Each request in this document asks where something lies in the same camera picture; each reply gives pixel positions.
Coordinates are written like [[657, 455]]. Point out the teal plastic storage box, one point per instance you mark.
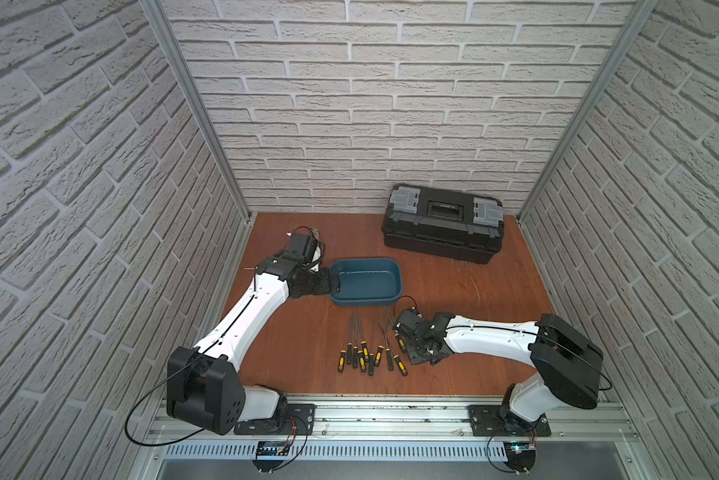
[[367, 282]]

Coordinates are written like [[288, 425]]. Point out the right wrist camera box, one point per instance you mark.
[[408, 321]]

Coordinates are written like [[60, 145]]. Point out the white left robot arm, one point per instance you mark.
[[203, 385]]

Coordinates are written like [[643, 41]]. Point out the aluminium front rail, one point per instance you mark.
[[418, 428]]

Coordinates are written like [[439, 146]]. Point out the file two yellow black handle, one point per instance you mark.
[[349, 354]]

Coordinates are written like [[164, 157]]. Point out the file eight yellow black handle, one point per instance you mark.
[[383, 325]]

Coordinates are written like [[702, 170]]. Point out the black plastic toolbox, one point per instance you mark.
[[444, 223]]

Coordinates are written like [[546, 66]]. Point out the base circuit board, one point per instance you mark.
[[516, 450], [272, 450]]

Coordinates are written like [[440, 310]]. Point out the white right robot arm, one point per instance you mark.
[[568, 366]]

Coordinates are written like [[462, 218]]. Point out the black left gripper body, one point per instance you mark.
[[322, 282]]

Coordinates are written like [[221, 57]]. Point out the file nine yellow black handle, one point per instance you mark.
[[396, 353]]

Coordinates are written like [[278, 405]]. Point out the right base circuit board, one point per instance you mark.
[[516, 450]]

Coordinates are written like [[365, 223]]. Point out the file seven yellow black handle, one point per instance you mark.
[[381, 347]]

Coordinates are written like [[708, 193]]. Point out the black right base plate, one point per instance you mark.
[[487, 421]]

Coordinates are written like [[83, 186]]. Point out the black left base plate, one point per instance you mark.
[[298, 417]]

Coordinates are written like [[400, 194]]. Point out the left base circuit board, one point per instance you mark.
[[272, 450]]

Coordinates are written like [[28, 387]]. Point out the aluminium corner post right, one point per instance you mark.
[[638, 17]]

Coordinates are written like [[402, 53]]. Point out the aluminium corner post left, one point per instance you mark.
[[171, 48]]

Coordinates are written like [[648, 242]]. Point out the file ten yellow black handle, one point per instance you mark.
[[402, 345]]

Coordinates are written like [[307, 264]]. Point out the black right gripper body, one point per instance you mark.
[[414, 355]]

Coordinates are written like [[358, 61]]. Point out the file three yellow black handle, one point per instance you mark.
[[355, 340]]

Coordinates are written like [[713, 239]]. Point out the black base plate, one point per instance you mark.
[[487, 421], [298, 417]]

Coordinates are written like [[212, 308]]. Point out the file five yellow black handle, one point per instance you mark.
[[362, 340]]

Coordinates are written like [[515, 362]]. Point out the file four yellow black handle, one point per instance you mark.
[[362, 365]]

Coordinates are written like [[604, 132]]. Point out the aluminium corner post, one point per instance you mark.
[[638, 17], [171, 48]]

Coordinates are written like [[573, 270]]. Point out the file one yellow black handle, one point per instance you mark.
[[342, 356]]

